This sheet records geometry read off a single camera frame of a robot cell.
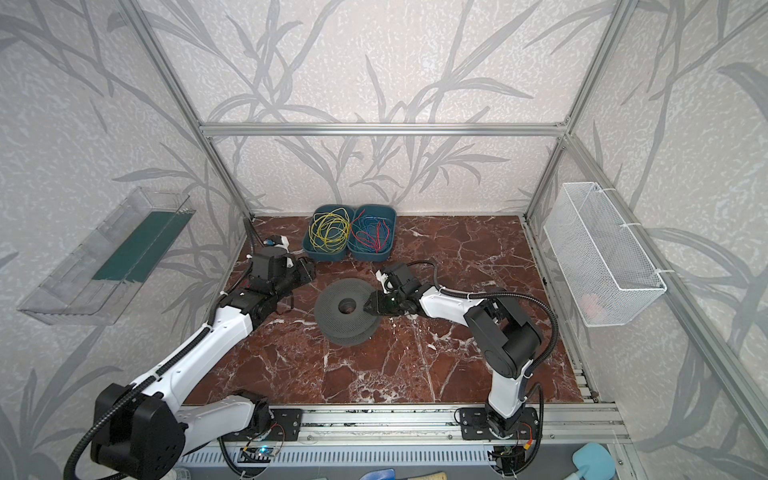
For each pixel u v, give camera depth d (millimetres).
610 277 601
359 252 1050
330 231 1050
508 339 476
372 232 1148
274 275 623
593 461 696
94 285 637
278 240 736
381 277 862
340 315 872
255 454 719
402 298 720
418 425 753
